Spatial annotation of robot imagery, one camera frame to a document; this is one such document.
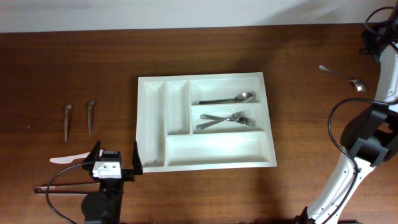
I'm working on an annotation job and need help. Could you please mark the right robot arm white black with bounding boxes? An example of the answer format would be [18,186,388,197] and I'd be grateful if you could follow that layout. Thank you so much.
[133,12,397,223]

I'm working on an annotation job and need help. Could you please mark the metal tablespoon silver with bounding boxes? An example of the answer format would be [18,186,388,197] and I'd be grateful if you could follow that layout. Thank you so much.
[319,65,369,93]

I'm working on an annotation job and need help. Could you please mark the metal fork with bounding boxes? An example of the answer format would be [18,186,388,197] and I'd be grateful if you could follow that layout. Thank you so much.
[195,109,251,131]
[200,114,256,127]

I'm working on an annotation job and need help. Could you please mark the small metal teaspoon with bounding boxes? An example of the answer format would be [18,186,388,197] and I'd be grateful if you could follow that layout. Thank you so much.
[86,100,95,135]
[64,104,72,142]

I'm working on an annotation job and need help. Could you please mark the small metal teaspoon right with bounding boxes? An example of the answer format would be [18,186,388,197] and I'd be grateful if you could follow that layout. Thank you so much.
[86,100,95,135]

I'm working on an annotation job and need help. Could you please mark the metal tablespoon dark handle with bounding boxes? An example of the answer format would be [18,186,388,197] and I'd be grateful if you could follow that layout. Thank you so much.
[198,92,254,105]

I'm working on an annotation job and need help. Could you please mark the pink plastic knife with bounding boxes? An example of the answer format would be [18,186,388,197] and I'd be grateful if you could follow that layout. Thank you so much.
[49,149,104,164]

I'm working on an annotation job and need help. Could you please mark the small metal teaspoon left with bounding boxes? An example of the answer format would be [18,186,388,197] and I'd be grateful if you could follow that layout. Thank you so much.
[64,104,72,142]

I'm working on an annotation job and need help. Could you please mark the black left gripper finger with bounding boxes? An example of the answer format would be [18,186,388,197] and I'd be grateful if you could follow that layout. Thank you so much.
[132,141,143,175]
[82,140,101,170]

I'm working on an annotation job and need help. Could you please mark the metal tongs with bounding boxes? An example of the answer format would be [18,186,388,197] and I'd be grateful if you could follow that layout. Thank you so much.
[33,182,100,195]

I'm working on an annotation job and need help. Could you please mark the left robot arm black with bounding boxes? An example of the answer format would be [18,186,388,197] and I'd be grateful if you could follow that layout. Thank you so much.
[81,141,135,224]

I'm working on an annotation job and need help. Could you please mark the white plastic cutlery tray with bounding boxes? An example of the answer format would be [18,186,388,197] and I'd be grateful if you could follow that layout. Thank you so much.
[136,72,277,173]

